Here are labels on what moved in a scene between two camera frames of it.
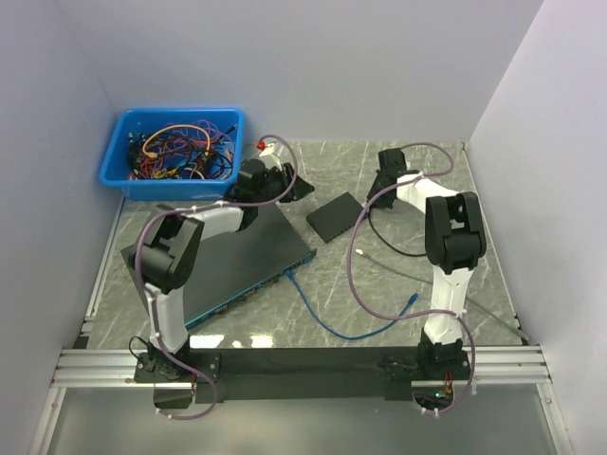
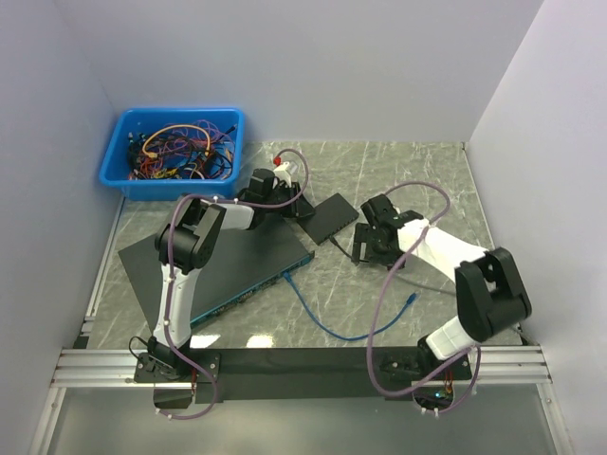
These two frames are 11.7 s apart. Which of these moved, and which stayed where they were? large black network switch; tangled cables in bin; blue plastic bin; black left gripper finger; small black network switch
Moved: small black network switch; black left gripper finger
Stayed: large black network switch; blue plastic bin; tangled cables in bin
